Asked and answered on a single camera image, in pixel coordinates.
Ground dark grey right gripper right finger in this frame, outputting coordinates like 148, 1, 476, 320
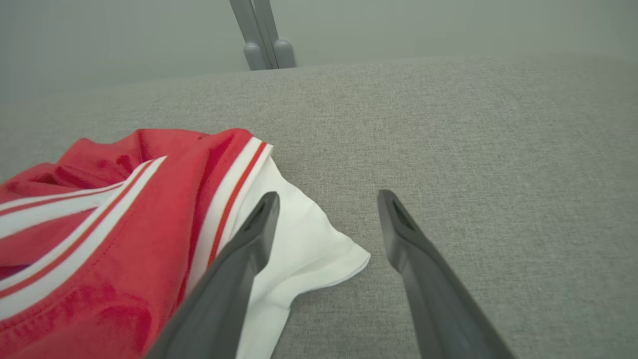
378, 189, 514, 359

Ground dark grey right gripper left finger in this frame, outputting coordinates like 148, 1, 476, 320
145, 192, 281, 359

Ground white cloth garment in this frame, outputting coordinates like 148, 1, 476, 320
234, 155, 371, 359

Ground red garment with white stripes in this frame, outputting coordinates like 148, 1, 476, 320
0, 128, 274, 359

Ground grey fabric sofa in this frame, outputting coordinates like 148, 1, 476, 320
0, 52, 638, 359

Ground grey partition post, two feet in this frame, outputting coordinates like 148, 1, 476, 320
229, 0, 297, 71

